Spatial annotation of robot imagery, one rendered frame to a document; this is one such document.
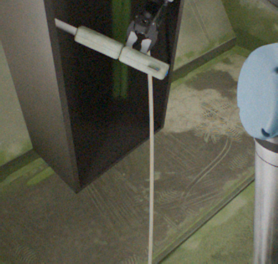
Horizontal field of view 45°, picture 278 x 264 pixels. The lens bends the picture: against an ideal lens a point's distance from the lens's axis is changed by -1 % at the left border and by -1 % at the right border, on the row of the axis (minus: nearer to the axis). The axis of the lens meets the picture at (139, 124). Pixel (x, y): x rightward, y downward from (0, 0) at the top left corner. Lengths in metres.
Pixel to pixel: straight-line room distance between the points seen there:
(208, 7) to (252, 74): 2.84
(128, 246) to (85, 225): 0.29
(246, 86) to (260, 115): 0.05
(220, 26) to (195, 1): 0.34
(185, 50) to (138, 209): 1.53
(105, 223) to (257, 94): 1.63
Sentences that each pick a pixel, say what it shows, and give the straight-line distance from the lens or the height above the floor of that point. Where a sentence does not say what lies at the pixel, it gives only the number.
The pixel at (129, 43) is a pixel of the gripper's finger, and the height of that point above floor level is 1.18.
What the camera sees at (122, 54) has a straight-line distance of 1.05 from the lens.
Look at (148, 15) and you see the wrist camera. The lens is 1.02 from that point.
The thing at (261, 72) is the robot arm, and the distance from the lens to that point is 0.43.
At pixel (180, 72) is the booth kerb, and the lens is 2.93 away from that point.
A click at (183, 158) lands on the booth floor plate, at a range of 2.24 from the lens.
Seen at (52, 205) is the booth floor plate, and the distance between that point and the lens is 2.14.
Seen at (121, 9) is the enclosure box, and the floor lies 1.08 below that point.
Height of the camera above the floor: 1.67
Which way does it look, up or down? 40 degrees down
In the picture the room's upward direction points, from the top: 7 degrees counter-clockwise
